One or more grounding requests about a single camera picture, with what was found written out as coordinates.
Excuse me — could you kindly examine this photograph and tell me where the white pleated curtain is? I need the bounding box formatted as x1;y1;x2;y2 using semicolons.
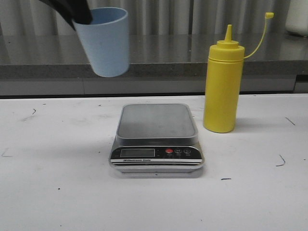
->
0;0;290;36

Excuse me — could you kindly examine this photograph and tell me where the yellow squeeze bottle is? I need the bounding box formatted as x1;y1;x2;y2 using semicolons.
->
203;12;274;133

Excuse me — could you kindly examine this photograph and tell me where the silver digital kitchen scale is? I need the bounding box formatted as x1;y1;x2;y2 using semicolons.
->
109;103;205;175

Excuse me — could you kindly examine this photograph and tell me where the grey stone counter ledge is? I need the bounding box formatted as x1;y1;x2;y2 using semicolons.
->
0;33;308;98

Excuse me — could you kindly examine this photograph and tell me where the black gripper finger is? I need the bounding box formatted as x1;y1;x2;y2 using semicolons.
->
40;0;93;31

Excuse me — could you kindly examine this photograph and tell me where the light blue plastic cup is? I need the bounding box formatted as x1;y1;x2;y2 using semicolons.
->
73;7;130;77

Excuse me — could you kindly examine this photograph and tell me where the white container on counter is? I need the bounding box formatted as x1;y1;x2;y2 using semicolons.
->
285;0;308;37

